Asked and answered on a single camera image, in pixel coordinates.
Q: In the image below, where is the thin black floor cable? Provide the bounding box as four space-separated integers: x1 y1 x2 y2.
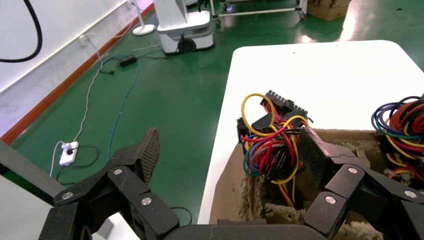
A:
55 145 100 186

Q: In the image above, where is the brown cardboard divider box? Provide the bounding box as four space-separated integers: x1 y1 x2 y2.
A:
208 128 424 240

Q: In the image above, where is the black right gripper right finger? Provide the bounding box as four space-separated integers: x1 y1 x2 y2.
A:
298 127 424 240

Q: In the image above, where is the brown cardboard carton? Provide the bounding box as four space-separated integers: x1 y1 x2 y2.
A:
306 0 353 22

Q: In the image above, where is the white power cable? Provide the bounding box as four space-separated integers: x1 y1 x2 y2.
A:
73 34 104 143

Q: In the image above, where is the white fan stand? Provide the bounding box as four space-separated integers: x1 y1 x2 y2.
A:
131 0 157 37

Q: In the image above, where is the white cart frame with casters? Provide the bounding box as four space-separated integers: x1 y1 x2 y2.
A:
208 0 310 28

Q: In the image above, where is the grey power supply with cables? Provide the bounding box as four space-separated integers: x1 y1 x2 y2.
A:
236 89 314 209
370 94 424 193

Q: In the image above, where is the grey panel with dark edge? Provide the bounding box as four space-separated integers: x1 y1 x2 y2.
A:
0 140 67 240

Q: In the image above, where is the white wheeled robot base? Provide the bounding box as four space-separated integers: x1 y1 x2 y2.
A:
153 0 216 56

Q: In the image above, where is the black power adapter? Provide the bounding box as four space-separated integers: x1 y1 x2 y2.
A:
118 55 139 68

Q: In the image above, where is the blue floor cable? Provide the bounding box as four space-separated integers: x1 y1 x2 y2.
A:
106 54 141 161

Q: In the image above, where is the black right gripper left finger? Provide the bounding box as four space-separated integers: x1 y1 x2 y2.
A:
39 127 182 240

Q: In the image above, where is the thick black hose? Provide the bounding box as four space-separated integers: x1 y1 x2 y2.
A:
0 0 43 64

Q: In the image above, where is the white power strip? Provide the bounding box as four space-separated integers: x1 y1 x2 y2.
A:
58 141 80 167

